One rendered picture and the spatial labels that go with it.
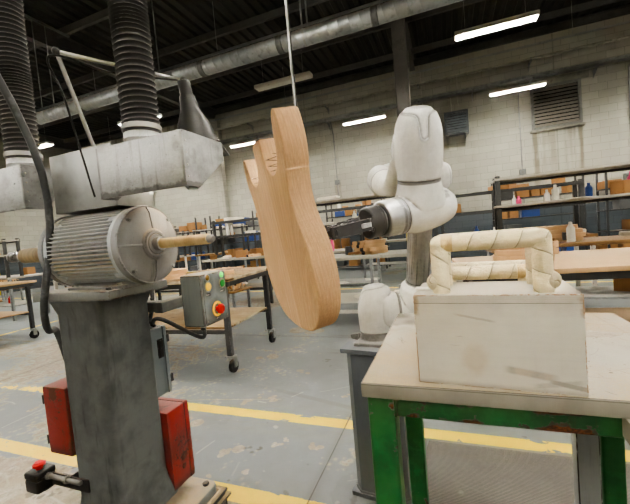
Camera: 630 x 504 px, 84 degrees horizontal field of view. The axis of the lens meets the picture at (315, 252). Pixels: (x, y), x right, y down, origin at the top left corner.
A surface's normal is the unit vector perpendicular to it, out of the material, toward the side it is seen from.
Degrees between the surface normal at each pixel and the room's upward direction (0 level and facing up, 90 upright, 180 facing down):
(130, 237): 88
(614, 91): 90
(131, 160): 90
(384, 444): 90
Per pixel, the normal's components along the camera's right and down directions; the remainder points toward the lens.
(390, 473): -0.35, 0.08
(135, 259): 0.89, 0.02
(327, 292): 0.41, 0.29
